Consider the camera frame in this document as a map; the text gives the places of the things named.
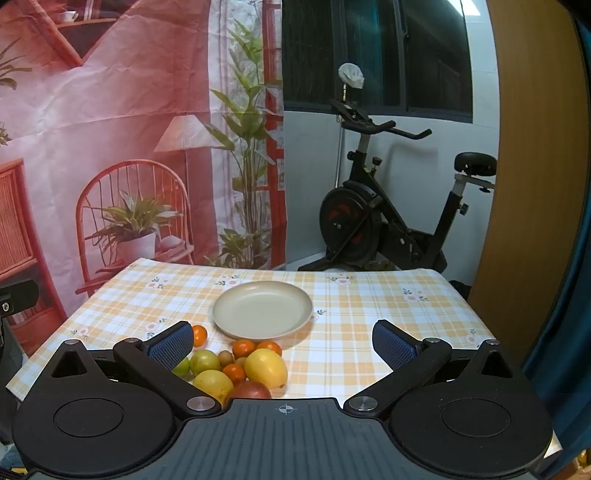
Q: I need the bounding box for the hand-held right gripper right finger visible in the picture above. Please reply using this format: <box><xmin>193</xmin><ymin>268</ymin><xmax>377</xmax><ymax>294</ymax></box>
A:
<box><xmin>344</xmin><ymin>319</ymin><xmax>520</xmax><ymax>421</ymax></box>

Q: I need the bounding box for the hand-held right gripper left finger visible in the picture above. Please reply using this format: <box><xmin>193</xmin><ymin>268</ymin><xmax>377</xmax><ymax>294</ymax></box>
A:
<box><xmin>48</xmin><ymin>322</ymin><xmax>222</xmax><ymax>422</ymax></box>

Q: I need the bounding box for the green jujube with brown blotch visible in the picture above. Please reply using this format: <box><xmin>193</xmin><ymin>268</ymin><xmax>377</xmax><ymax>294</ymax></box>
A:
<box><xmin>189</xmin><ymin>349</ymin><xmax>221</xmax><ymax>376</ymax></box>

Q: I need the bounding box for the yellow lemon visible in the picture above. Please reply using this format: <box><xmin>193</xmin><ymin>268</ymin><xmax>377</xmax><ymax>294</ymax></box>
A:
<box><xmin>192</xmin><ymin>370</ymin><xmax>235</xmax><ymax>407</ymax></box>
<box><xmin>244</xmin><ymin>348</ymin><xmax>289</xmax><ymax>389</ymax></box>

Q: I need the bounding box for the dull red apple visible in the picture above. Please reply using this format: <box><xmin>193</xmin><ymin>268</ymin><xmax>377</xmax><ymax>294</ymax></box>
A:
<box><xmin>229</xmin><ymin>381</ymin><xmax>273</xmax><ymax>400</ymax></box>

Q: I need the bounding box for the beige round plate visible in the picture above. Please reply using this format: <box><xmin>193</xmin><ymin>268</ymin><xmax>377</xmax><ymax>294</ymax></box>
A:
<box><xmin>212</xmin><ymin>281</ymin><xmax>314</xmax><ymax>341</ymax></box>

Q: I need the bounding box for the yellow checked floral tablecloth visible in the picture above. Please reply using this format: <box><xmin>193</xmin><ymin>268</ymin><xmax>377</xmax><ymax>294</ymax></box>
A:
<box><xmin>6</xmin><ymin>258</ymin><xmax>564</xmax><ymax>460</ymax></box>

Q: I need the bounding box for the black exercise bike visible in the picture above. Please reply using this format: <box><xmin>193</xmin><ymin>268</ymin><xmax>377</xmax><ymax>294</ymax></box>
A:
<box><xmin>298</xmin><ymin>98</ymin><xmax>498</xmax><ymax>274</ymax></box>

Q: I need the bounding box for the thin metal pole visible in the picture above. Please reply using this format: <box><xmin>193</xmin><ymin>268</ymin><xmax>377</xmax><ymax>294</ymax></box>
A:
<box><xmin>333</xmin><ymin>83</ymin><xmax>348</xmax><ymax>190</ymax></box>

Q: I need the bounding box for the wooden door panel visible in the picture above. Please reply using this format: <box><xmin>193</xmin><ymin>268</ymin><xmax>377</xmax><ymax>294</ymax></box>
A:
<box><xmin>468</xmin><ymin>0</ymin><xmax>589</xmax><ymax>370</ymax></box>

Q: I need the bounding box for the white cloth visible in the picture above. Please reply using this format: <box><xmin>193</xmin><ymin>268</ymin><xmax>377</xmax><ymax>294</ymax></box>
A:
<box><xmin>338</xmin><ymin>64</ymin><xmax>365</xmax><ymax>89</ymax></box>

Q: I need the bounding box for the dark window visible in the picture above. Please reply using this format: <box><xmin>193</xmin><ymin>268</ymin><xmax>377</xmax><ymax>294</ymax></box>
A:
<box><xmin>281</xmin><ymin>0</ymin><xmax>474</xmax><ymax>123</ymax></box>

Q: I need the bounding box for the printed wall backdrop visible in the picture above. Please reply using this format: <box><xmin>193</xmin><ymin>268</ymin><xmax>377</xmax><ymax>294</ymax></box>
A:
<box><xmin>0</xmin><ymin>0</ymin><xmax>289</xmax><ymax>356</ymax></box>

